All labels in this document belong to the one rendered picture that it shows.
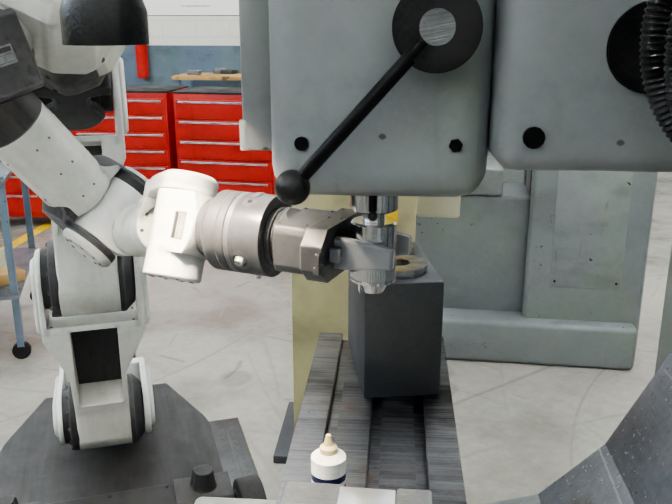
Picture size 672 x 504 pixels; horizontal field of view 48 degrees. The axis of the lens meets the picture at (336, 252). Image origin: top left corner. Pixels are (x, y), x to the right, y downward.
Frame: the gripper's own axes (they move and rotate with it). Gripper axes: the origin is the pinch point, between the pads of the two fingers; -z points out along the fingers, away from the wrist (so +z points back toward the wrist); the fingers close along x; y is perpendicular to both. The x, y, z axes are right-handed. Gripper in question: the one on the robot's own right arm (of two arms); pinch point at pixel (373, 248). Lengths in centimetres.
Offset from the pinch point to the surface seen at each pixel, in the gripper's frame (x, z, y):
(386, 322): 30.8, 8.9, 21.1
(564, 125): -6.5, -18.3, -14.3
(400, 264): 39.2, 9.7, 14.5
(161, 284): 278, 232, 126
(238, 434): 87, 69, 85
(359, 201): -2.3, 0.8, -5.3
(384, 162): -9.1, -4.1, -10.7
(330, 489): -9.6, 0.5, 22.4
